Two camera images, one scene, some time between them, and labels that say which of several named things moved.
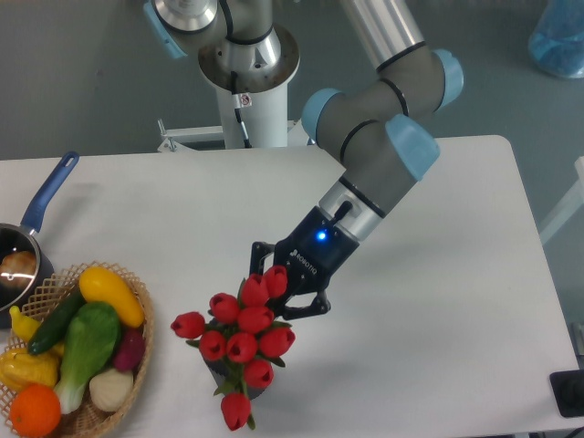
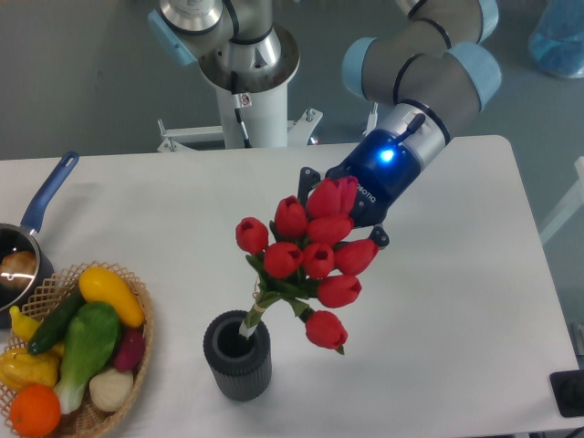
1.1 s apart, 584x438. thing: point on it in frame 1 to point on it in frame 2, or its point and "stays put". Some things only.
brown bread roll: [16, 268] stays put
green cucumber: [55, 325] stays put
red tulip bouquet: [241, 336] to [302, 255]
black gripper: [312, 252] to [386, 172]
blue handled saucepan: [24, 263] stays put
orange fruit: [36, 411] stays put
